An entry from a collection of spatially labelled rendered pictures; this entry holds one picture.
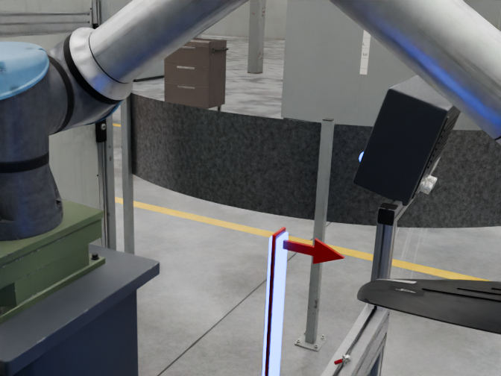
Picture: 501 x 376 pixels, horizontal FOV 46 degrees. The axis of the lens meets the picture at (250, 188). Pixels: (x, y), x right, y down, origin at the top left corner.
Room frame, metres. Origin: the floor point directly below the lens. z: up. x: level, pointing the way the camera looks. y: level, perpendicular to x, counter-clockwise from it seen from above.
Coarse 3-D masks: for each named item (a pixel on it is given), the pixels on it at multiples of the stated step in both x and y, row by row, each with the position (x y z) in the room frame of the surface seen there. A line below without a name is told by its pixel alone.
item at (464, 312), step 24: (360, 288) 0.42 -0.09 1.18; (384, 288) 0.42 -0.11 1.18; (408, 288) 0.43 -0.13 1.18; (432, 288) 0.44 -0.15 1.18; (456, 288) 0.44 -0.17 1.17; (480, 288) 0.44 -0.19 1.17; (408, 312) 0.37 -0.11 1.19; (432, 312) 0.37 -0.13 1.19; (456, 312) 0.38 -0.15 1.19; (480, 312) 0.38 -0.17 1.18
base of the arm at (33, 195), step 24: (0, 168) 0.71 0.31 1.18; (24, 168) 0.72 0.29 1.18; (48, 168) 0.77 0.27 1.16; (0, 192) 0.71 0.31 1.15; (24, 192) 0.72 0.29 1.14; (48, 192) 0.75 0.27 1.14; (0, 216) 0.71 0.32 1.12; (24, 216) 0.71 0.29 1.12; (48, 216) 0.74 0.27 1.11; (0, 240) 0.69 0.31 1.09
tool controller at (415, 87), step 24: (408, 96) 1.02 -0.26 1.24; (432, 96) 1.07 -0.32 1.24; (384, 120) 1.04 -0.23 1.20; (408, 120) 1.02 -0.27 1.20; (432, 120) 1.00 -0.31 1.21; (456, 120) 1.22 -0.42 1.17; (384, 144) 1.04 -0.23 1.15; (408, 144) 1.02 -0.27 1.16; (432, 144) 1.00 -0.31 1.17; (360, 168) 1.05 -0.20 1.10; (384, 168) 1.04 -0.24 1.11; (408, 168) 1.02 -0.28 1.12; (432, 168) 1.15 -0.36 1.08; (384, 192) 1.03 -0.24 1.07; (408, 192) 1.02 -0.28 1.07
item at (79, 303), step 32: (128, 256) 0.86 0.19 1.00; (64, 288) 0.74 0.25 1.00; (96, 288) 0.75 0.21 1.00; (128, 288) 0.77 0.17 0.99; (32, 320) 0.65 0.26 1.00; (64, 320) 0.66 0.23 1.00; (96, 320) 0.72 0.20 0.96; (128, 320) 0.78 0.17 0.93; (0, 352) 0.58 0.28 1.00; (32, 352) 0.60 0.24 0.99; (64, 352) 0.66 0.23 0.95; (96, 352) 0.72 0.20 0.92; (128, 352) 0.78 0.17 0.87
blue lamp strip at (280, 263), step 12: (276, 252) 0.49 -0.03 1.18; (276, 264) 0.49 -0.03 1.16; (276, 276) 0.49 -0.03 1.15; (276, 288) 0.49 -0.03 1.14; (276, 300) 0.49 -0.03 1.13; (276, 312) 0.50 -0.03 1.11; (276, 324) 0.50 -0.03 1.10; (276, 336) 0.50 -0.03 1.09; (276, 348) 0.50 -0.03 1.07; (276, 360) 0.50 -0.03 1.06; (276, 372) 0.50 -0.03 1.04
